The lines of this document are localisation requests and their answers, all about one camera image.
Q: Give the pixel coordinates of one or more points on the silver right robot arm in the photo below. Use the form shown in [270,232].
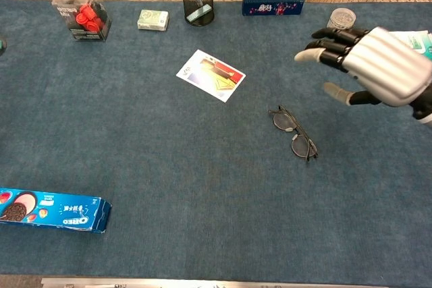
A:
[423,112]

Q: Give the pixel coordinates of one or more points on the green wet wipes pack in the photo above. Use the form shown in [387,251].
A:
[420,42]

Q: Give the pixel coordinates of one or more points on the small pale green box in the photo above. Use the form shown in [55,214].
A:
[152,20]

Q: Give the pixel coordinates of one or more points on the grey-green flat strip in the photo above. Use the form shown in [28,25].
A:
[199,13]

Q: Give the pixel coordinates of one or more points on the dark blue long box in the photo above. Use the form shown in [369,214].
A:
[273,3]

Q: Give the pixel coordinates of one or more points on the blue Oreo cookie box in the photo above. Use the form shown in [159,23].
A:
[57,210]

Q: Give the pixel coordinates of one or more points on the clear box with red caps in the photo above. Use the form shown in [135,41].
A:
[84,15]

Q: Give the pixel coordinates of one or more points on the dark green object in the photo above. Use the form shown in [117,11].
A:
[2,46]

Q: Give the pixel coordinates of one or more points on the black eyeglasses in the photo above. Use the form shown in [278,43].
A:
[283,120]

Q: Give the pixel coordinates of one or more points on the clear round plastic jar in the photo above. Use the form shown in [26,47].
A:
[341,18]

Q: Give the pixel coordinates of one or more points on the white picture postcard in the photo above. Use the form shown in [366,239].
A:
[211,75]

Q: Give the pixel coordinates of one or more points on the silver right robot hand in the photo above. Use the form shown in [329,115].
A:
[388,65]

